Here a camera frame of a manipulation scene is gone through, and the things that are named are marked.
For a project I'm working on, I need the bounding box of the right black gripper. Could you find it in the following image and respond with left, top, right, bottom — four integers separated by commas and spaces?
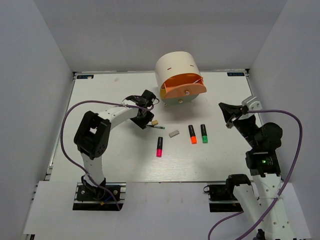
219, 101, 260, 149

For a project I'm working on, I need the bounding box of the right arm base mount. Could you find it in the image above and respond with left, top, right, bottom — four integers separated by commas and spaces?
203, 174, 253, 213

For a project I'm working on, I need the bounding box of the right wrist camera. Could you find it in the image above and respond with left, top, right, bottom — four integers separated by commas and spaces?
241, 95, 262, 111

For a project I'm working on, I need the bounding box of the green clear pen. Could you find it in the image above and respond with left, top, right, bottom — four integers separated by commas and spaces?
147, 124, 165, 130

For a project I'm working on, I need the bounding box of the blue table label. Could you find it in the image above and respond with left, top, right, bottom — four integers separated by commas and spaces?
227, 72, 245, 77
76, 74, 94, 80

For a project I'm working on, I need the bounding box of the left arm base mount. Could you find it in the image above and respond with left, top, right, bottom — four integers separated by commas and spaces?
72, 182, 126, 212

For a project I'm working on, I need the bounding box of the grey white eraser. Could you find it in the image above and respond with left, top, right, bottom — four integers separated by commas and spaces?
168, 130, 180, 138

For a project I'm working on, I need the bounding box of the green highlighter marker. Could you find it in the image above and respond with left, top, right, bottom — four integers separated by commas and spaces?
200, 124, 208, 144

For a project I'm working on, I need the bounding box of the yellow middle drawer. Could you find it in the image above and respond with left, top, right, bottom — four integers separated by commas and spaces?
159, 88, 166, 99

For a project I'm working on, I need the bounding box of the pink highlighter marker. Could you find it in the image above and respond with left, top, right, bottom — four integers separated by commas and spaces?
156, 136, 163, 158

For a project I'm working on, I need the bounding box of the cream cylindrical drawer organizer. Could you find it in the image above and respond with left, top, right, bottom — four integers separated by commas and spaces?
154, 51, 202, 95

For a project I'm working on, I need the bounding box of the left blue table label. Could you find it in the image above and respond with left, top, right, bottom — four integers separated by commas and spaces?
76, 74, 94, 80

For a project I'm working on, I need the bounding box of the orange highlighter marker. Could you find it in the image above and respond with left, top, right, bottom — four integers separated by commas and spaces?
188, 125, 197, 144

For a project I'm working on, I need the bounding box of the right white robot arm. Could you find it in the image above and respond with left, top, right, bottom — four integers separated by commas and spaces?
218, 97, 303, 240

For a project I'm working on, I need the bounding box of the right blue table label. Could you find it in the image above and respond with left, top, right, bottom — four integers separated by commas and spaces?
227, 72, 245, 77

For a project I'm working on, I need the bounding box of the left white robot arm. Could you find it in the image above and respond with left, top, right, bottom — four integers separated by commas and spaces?
73, 90, 157, 200

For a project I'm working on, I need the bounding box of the orange top drawer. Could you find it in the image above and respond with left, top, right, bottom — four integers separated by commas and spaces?
160, 73, 207, 99

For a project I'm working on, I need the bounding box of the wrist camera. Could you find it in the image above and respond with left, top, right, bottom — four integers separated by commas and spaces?
241, 95, 262, 111
125, 95, 145, 107

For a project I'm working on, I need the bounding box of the small tan eraser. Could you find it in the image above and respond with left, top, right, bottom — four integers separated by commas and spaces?
151, 120, 159, 126

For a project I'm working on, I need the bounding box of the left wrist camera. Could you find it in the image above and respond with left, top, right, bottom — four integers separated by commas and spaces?
125, 95, 145, 107

